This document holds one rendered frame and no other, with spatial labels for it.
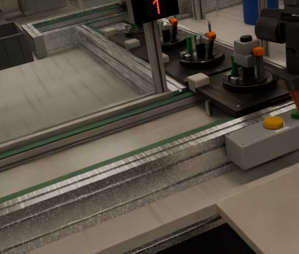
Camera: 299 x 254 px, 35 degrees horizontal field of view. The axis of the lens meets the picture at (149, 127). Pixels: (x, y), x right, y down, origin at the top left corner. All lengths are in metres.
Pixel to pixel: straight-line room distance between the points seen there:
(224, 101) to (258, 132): 0.17
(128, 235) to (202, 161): 0.23
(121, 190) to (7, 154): 0.34
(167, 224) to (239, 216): 0.14
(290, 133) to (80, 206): 0.47
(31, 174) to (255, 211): 0.51
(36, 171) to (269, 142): 0.54
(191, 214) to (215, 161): 0.14
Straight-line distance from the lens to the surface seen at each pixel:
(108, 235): 0.96
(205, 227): 1.03
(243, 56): 1.20
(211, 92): 1.22
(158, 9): 1.19
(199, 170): 1.04
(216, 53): 1.45
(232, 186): 1.04
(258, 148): 1.01
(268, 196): 1.00
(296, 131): 1.06
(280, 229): 0.92
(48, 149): 1.19
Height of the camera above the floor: 1.45
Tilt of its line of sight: 26 degrees down
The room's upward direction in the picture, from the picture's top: 10 degrees counter-clockwise
